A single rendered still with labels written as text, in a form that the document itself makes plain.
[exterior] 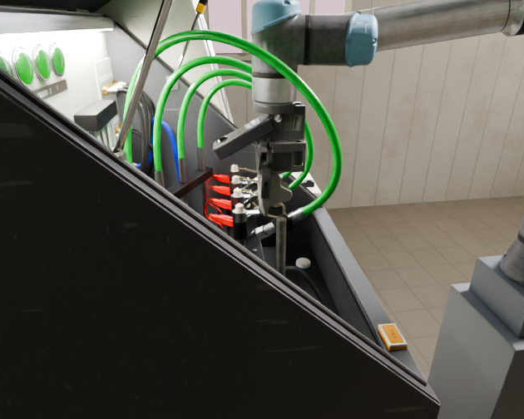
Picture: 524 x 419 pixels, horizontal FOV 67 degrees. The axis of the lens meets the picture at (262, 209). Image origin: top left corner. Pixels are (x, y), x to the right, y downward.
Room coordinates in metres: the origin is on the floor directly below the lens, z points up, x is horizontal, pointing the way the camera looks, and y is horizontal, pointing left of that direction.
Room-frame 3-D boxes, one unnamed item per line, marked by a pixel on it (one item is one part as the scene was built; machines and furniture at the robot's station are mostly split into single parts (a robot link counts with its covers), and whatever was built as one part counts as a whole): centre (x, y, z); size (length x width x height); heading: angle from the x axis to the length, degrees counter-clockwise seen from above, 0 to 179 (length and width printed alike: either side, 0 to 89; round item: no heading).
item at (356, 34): (0.70, -0.12, 1.41); 0.11 x 0.11 x 0.08; 86
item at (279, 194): (0.67, -0.03, 1.14); 0.06 x 0.03 x 0.09; 96
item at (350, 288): (0.73, -0.19, 0.87); 0.62 x 0.04 x 0.16; 6
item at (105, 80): (0.92, 0.33, 1.20); 0.13 x 0.03 x 0.31; 6
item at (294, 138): (0.69, -0.03, 1.25); 0.09 x 0.08 x 0.12; 96
